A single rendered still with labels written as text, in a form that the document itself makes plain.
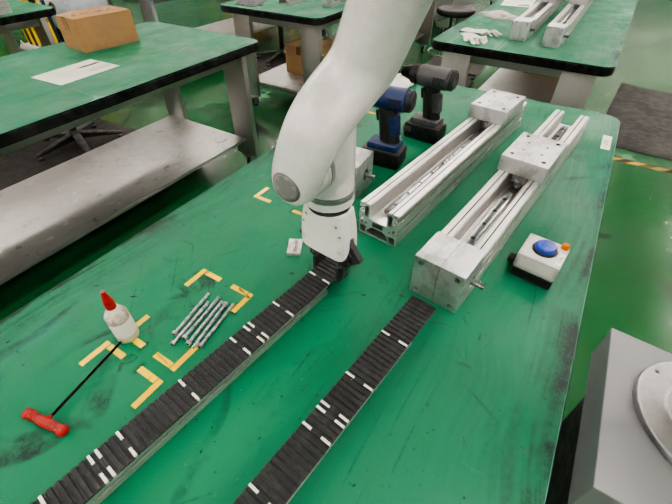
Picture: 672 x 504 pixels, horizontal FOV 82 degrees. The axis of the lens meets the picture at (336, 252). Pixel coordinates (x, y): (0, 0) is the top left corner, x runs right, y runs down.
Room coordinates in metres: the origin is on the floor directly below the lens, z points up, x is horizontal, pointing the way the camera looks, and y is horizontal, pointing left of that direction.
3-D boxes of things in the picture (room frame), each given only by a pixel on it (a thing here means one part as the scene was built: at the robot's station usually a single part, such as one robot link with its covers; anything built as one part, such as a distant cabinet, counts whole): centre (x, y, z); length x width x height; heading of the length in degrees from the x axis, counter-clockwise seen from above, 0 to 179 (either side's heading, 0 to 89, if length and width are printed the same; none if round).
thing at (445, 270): (0.52, -0.22, 0.83); 0.12 x 0.09 x 0.10; 51
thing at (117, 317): (0.41, 0.37, 0.84); 0.04 x 0.04 x 0.12
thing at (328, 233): (0.55, 0.01, 0.93); 0.10 x 0.07 x 0.11; 51
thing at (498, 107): (1.19, -0.50, 0.87); 0.16 x 0.11 x 0.07; 141
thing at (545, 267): (0.58, -0.41, 0.81); 0.10 x 0.08 x 0.06; 51
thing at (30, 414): (0.32, 0.40, 0.79); 0.16 x 0.08 x 0.02; 159
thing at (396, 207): (0.99, -0.34, 0.82); 0.80 x 0.10 x 0.09; 141
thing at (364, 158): (0.89, -0.05, 0.83); 0.11 x 0.10 x 0.10; 62
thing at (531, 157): (0.87, -0.49, 0.87); 0.16 x 0.11 x 0.07; 141
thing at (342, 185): (0.55, 0.01, 1.07); 0.09 x 0.08 x 0.13; 149
